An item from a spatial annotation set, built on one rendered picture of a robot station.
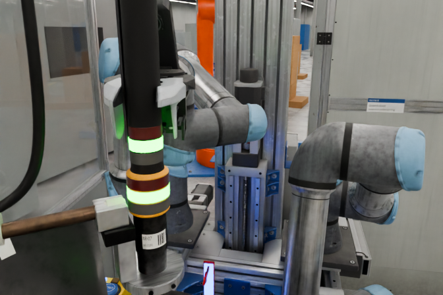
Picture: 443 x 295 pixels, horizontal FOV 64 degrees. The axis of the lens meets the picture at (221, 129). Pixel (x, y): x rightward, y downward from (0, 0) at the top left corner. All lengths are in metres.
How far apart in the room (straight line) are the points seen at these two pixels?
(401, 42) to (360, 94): 0.35
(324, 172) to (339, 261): 0.50
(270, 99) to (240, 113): 0.54
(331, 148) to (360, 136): 0.06
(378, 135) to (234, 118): 0.26
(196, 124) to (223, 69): 0.62
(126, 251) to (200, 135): 0.30
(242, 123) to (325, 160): 0.17
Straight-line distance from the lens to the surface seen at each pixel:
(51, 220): 0.37
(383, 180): 0.72
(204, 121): 0.63
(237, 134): 0.66
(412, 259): 2.70
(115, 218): 0.37
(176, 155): 0.63
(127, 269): 0.40
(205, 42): 4.41
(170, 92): 0.34
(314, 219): 0.74
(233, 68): 1.21
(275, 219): 1.36
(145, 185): 0.36
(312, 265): 0.77
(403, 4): 2.22
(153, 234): 0.39
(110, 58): 0.93
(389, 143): 0.70
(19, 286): 0.52
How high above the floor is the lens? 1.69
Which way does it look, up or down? 15 degrees down
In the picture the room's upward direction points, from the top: straight up
